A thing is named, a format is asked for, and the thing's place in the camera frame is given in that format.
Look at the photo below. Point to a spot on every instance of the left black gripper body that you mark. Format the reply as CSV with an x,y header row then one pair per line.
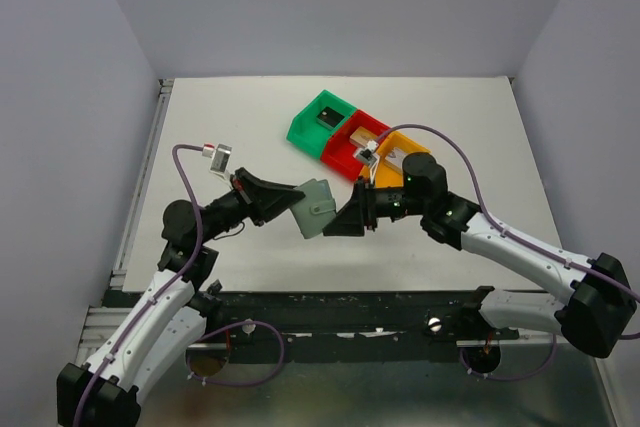
x,y
228,210

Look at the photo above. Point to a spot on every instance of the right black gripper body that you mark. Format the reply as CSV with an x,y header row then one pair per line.
x,y
394,202

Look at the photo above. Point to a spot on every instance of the grey-green card holder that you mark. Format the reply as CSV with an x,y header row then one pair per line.
x,y
316,209

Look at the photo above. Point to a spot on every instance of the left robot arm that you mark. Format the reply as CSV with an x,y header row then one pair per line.
x,y
110,387

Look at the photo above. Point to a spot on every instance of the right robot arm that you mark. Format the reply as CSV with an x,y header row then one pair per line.
x,y
586,300

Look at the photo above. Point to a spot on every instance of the white card in yellow bin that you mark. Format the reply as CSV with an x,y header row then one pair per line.
x,y
394,159

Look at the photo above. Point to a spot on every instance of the tan card in red bin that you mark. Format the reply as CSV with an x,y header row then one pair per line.
x,y
361,137

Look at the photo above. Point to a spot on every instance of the black card in green bin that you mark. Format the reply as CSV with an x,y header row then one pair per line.
x,y
329,118

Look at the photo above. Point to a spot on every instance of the yellow plastic bin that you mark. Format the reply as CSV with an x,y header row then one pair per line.
x,y
385,176

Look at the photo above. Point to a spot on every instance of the red plastic bin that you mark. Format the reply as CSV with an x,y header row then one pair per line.
x,y
338,153

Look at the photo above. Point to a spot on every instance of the green plastic bin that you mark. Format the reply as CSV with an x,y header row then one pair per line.
x,y
306,134

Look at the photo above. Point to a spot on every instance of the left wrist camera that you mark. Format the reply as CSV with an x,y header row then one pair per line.
x,y
220,155

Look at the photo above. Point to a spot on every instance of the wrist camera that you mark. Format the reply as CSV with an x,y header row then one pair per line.
x,y
370,161
220,155

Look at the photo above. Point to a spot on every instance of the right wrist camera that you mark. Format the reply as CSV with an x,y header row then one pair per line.
x,y
370,161

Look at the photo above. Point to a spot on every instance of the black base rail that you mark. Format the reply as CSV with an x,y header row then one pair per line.
x,y
350,327

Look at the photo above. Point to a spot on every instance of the aluminium side rail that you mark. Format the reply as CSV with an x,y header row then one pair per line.
x,y
118,272

